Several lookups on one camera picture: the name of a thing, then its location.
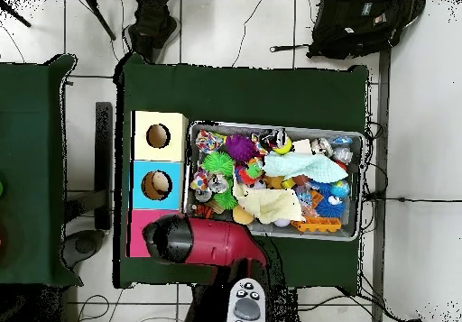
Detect orange striped tiger plush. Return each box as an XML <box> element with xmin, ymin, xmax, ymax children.
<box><xmin>192</xmin><ymin>204</ymin><xmax>216</xmax><ymax>219</ymax></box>

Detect wooden box with three holes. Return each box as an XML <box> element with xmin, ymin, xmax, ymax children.
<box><xmin>126</xmin><ymin>110</ymin><xmax>189</xmax><ymax>258</ymax></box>

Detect clear mesh bin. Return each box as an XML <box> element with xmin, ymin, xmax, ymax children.
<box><xmin>181</xmin><ymin>120</ymin><xmax>365</xmax><ymax>243</ymax></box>

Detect green spiky rubber ball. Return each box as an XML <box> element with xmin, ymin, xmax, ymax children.
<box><xmin>200</xmin><ymin>151</ymin><xmax>236</xmax><ymax>179</ymax></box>

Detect purple spiky rubber ball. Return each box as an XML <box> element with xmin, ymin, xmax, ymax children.
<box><xmin>225</xmin><ymin>133</ymin><xmax>259</xmax><ymax>162</ymax></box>

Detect crushed black can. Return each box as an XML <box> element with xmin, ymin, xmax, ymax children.
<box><xmin>258</xmin><ymin>127</ymin><xmax>290</xmax><ymax>150</ymax></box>

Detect cream cloth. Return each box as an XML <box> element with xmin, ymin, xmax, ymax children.
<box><xmin>232</xmin><ymin>182</ymin><xmax>304</xmax><ymax>225</ymax></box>

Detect mint green cloth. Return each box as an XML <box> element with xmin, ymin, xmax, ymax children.
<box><xmin>262</xmin><ymin>152</ymin><xmax>349</xmax><ymax>184</ymax></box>

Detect dark green table cloth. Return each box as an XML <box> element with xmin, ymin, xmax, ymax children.
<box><xmin>0</xmin><ymin>54</ymin><xmax>84</xmax><ymax>288</ymax></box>
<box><xmin>113</xmin><ymin>52</ymin><xmax>370</xmax><ymax>296</ymax></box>

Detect clear plastic bottle blue label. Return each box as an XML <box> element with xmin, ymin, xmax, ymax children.
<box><xmin>293</xmin><ymin>183</ymin><xmax>315</xmax><ymax>207</ymax></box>

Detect orange plastic tray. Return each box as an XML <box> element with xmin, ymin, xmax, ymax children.
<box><xmin>291</xmin><ymin>216</ymin><xmax>343</xmax><ymax>234</ymax></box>

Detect blue fuzzy toy with eyes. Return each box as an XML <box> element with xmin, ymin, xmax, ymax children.
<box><xmin>310</xmin><ymin>179</ymin><xmax>347</xmax><ymax>219</ymax></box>

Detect black standing panel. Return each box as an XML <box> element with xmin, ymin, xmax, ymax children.
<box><xmin>94</xmin><ymin>101</ymin><xmax>114</xmax><ymax>231</ymax></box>

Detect person's foot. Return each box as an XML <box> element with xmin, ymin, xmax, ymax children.
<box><xmin>122</xmin><ymin>0</ymin><xmax>181</xmax><ymax>65</ymax></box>

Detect grey stand foot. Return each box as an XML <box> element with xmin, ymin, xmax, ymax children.
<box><xmin>59</xmin><ymin>228</ymin><xmax>106</xmax><ymax>270</ymax></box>

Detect black backpack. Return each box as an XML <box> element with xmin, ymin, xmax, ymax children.
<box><xmin>306</xmin><ymin>0</ymin><xmax>427</xmax><ymax>60</ymax></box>

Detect black tripod leg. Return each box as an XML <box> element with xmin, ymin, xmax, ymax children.
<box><xmin>84</xmin><ymin>0</ymin><xmax>117</xmax><ymax>41</ymax></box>
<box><xmin>0</xmin><ymin>0</ymin><xmax>32</xmax><ymax>28</ymax></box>

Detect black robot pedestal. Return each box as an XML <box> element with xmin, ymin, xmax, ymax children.
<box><xmin>183</xmin><ymin>281</ymin><xmax>300</xmax><ymax>322</ymax></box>

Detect black floor cable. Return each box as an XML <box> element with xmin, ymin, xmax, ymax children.
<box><xmin>362</xmin><ymin>191</ymin><xmax>462</xmax><ymax>205</ymax></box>

